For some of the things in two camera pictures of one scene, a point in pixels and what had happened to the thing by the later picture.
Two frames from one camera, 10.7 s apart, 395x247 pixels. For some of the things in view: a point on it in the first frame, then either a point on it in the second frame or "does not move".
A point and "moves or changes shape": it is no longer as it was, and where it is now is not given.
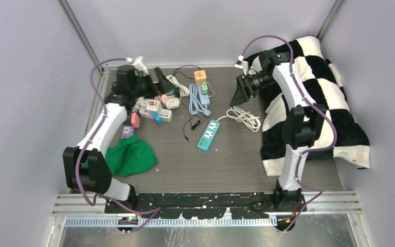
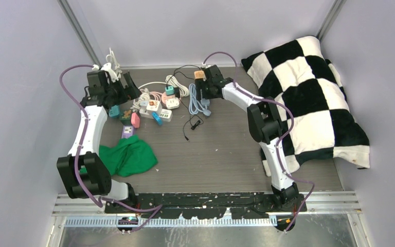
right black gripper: x=240 y=95 to x=200 y=84
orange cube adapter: x=200 y=77 does not move
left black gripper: x=164 y=86 to x=128 y=93
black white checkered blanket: x=320 y=85 does not move
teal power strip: x=208 y=134 moves or changes shape
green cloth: x=130 y=156 does not move
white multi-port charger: x=166 y=115 does not move
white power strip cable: x=247 y=118 to x=117 y=67
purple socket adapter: x=127 y=131 does not move
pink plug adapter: x=135 y=120 does not move
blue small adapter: x=157 y=118 does not move
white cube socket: x=154 y=105 does not move
